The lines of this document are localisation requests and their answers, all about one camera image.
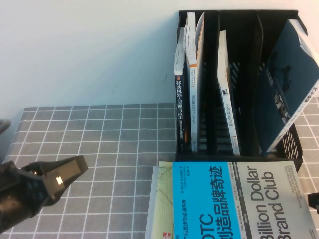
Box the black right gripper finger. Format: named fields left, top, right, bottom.
left=307, top=193, right=319, bottom=215

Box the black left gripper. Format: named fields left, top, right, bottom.
left=0, top=155, right=90, bottom=207

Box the blue and grey Billion Dollar book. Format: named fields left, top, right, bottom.
left=171, top=160, right=316, bottom=239

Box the yellow mechanical devices book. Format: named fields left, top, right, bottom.
left=144, top=161, right=175, bottom=239

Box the black plastic book stand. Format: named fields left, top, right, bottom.
left=175, top=9, right=308, bottom=175

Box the dark blue cover book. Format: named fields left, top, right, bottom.
left=259, top=18, right=319, bottom=154

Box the black spine robotics book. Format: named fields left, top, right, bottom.
left=173, top=26, right=187, bottom=154

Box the thin white spine book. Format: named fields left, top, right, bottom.
left=217, top=29, right=241, bottom=156

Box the white spine orange band book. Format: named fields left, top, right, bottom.
left=183, top=11, right=206, bottom=154

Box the grey checked tablecloth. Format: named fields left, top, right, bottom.
left=0, top=96, right=319, bottom=239

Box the dark left arm cable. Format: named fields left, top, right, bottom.
left=0, top=119, right=12, bottom=135

